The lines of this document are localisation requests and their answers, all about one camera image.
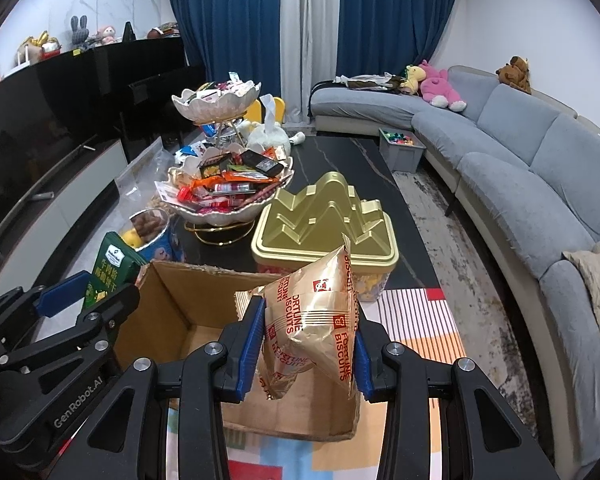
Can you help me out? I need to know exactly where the two tier snack tray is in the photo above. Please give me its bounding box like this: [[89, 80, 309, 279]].
[[155, 72, 294, 246]]

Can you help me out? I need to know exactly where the black piano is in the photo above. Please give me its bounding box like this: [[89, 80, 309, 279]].
[[94, 37, 206, 160]]

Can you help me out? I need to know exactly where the grey sectional sofa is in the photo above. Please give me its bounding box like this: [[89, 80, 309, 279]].
[[309, 65, 600, 479]]

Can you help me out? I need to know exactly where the brown teddy bear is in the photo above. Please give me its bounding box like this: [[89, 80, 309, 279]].
[[495, 55, 531, 94]]

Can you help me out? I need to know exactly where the blue curtain right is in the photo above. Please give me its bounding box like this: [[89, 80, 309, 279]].
[[336, 0, 455, 76]]

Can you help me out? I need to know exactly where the yellow plush toy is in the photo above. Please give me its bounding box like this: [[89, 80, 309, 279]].
[[399, 65, 427, 96]]

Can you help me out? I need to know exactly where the remote control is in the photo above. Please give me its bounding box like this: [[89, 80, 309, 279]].
[[29, 192, 55, 202]]

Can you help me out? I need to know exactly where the clear bag of nuts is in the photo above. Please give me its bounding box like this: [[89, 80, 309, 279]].
[[114, 148, 174, 220]]

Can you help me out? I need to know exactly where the blue curtain left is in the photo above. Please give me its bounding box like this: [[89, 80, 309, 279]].
[[170, 0, 280, 96]]

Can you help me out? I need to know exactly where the white plush tissue holder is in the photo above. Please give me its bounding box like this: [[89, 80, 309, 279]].
[[247, 94, 306, 156]]

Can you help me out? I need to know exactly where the pink plush toy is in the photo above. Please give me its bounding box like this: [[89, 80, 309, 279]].
[[419, 60, 467, 113]]

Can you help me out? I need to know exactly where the grey bunny plush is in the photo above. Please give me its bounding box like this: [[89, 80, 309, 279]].
[[70, 15, 90, 51]]

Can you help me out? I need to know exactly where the clear jar of chocolates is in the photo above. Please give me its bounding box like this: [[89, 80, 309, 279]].
[[130, 208, 184, 261]]

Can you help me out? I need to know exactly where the colourful patterned tablecloth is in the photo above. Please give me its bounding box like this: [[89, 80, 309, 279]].
[[164, 286, 470, 480]]

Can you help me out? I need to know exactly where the green cracker packet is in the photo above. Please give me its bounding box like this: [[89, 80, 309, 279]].
[[82, 232, 147, 311]]

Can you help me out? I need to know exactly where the gold mountain lid tin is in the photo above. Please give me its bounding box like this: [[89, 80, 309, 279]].
[[251, 171, 399, 302]]

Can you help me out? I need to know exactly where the blue curtain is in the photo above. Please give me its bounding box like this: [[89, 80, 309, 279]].
[[170, 0, 280, 96], [336, 0, 455, 76]]

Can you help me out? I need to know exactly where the white sheer curtain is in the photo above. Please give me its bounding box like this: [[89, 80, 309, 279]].
[[279, 0, 340, 125]]

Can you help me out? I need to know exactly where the gold fortune biscuits bag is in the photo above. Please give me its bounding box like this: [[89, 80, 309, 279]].
[[247, 236, 358, 400]]

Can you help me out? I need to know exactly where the brown cardboard box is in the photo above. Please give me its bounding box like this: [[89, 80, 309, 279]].
[[114, 261, 360, 442]]

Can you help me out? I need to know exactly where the yellow bear figurine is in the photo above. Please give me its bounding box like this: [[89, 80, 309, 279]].
[[121, 228, 145, 249]]

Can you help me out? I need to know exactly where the grey storage bin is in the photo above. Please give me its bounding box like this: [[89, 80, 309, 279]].
[[379, 129, 426, 174]]

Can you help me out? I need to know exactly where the grey tv cabinet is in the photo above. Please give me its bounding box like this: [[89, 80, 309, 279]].
[[0, 140, 128, 296]]

